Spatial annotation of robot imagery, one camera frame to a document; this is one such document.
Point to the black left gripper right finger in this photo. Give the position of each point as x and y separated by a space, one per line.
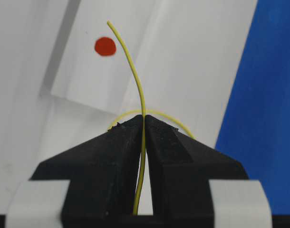
180 169

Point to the white base board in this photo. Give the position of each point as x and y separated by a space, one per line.
34 123

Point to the red dot mark left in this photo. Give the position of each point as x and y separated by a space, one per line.
105 46

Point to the blue table cloth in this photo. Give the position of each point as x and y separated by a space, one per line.
256 125

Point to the white raised block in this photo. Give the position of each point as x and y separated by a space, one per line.
186 53

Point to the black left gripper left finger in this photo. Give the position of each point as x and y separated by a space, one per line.
102 173

